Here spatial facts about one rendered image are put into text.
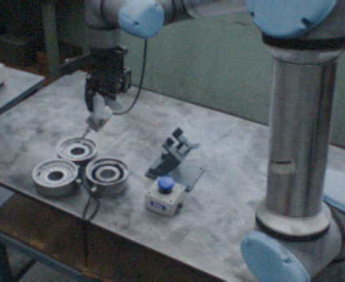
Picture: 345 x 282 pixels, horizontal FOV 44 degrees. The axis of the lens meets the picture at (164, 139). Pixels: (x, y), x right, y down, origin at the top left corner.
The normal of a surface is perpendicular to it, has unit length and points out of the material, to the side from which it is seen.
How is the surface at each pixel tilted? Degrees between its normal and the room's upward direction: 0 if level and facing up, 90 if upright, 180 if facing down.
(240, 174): 0
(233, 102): 90
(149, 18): 90
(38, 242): 0
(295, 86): 87
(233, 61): 90
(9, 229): 0
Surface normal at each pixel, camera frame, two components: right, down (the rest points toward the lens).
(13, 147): 0.06, -0.81
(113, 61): -0.44, 0.50
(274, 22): -0.76, 0.22
